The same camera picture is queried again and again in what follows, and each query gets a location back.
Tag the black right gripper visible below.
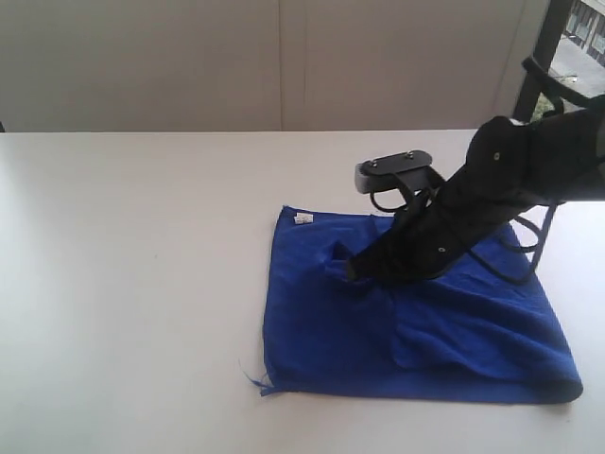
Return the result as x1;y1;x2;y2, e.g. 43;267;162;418
346;165;520;282

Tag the blue microfiber towel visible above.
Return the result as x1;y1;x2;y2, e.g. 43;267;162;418
257;206;583;404

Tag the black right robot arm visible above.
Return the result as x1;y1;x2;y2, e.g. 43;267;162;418
346;96;604;284

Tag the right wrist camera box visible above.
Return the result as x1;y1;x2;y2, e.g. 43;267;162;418
354;149;432;194

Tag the dark window frame post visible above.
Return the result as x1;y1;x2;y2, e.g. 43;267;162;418
512;0;573;121

